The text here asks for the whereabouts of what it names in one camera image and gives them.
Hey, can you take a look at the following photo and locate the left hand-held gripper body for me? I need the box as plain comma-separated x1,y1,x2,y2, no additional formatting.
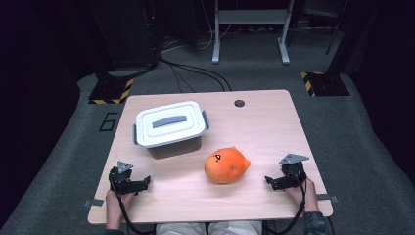
108,160,142,197

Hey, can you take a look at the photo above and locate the person's left hand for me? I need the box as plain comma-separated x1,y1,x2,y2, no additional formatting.
105,189,137,214

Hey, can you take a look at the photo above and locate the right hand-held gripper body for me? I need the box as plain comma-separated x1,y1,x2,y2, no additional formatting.
278,153,310,190

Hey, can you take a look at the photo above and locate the person's right hand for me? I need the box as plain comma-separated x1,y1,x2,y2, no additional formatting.
285,177,319,213

